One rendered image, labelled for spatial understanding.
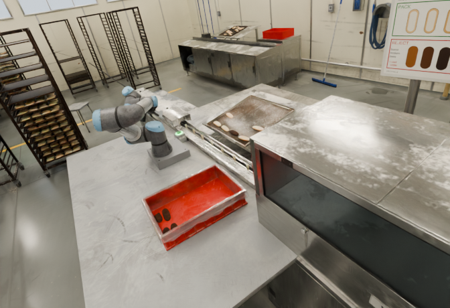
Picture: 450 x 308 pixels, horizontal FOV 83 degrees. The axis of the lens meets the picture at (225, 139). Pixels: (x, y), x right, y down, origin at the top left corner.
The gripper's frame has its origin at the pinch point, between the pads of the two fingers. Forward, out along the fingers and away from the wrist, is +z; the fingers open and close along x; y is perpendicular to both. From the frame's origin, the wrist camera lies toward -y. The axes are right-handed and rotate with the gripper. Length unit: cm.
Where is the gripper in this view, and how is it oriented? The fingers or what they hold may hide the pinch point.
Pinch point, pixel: (158, 118)
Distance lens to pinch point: 207.8
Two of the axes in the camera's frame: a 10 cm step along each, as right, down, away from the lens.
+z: 4.6, 4.5, 7.6
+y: 4.1, -8.7, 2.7
